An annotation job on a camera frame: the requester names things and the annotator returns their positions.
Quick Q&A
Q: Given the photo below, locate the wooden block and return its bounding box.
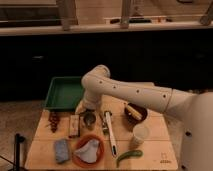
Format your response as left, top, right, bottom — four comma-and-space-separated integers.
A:
69, 115, 80, 138

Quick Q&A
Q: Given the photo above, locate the metal cup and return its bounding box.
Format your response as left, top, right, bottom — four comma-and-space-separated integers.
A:
83, 111, 96, 130

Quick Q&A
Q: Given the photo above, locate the green plastic tray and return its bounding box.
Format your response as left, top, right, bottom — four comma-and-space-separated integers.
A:
44, 76, 84, 112

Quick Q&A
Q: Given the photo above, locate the black stand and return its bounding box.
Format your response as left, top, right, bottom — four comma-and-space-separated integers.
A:
0, 133, 26, 171

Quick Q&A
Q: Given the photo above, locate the green chili pepper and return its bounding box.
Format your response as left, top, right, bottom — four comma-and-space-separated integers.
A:
116, 150, 143, 168

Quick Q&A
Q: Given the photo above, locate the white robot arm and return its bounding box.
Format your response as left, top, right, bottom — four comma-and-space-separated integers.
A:
81, 65, 213, 171

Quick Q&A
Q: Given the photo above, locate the dark brown bowl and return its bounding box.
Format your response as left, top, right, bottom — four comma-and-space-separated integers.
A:
124, 103, 148, 124

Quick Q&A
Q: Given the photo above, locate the yellow corn cob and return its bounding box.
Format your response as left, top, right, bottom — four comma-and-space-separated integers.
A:
125, 105, 142, 120

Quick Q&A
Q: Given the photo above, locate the blue sponge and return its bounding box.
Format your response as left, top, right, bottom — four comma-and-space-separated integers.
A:
54, 139, 70, 164

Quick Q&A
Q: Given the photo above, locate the white crumpled cloth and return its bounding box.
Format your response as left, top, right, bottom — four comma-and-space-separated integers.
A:
74, 139, 99, 164

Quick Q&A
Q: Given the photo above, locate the orange plate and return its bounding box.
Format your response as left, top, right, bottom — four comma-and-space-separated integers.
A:
73, 134, 104, 169

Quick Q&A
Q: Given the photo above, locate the brown pine cone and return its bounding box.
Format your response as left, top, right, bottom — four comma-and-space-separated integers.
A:
48, 112, 60, 133

